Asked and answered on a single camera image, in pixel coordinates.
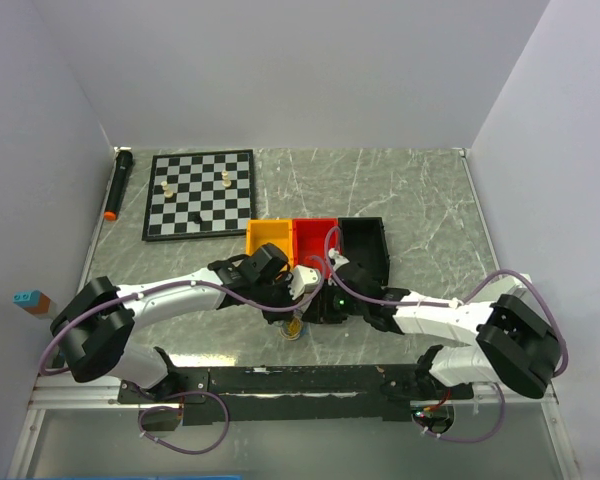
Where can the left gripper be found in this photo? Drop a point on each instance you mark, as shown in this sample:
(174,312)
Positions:
(279,314)

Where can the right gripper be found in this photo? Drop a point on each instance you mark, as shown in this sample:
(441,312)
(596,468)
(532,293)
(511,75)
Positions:
(319,309)

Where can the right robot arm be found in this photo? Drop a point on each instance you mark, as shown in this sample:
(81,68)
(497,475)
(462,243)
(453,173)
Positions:
(503,332)

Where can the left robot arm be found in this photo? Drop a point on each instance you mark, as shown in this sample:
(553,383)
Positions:
(93,332)

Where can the yellow plastic bin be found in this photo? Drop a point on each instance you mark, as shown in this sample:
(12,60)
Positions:
(279,232)

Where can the black plastic bin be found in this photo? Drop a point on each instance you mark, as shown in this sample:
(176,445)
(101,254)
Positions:
(364,242)

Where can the red plastic bin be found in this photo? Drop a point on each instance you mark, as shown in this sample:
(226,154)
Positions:
(308,239)

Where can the cream chess piece right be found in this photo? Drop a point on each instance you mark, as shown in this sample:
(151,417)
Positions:
(226,181)

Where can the cream chess piece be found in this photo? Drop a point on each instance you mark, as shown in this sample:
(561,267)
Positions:
(226,181)
(167,191)

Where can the black white chessboard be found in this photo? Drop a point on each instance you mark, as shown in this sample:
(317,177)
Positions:
(196,181)

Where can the cream chess piece left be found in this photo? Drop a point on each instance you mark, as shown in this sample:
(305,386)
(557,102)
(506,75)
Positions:
(167,191)

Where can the black marker orange cap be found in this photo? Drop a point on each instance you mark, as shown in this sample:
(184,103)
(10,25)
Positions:
(124,163)

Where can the toy brick structure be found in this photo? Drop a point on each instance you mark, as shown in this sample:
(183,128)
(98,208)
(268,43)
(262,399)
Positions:
(39,305)

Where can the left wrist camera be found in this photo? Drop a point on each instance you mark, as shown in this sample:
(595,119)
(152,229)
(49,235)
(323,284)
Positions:
(304,280)

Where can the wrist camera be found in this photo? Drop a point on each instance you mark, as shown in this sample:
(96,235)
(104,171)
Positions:
(336,259)
(304,280)

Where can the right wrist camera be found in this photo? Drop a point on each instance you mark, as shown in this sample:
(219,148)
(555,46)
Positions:
(336,259)

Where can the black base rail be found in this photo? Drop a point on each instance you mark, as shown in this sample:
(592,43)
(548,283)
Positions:
(385,391)

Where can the grey white wall bracket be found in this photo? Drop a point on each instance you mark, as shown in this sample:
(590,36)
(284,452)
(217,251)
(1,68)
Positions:
(510,285)

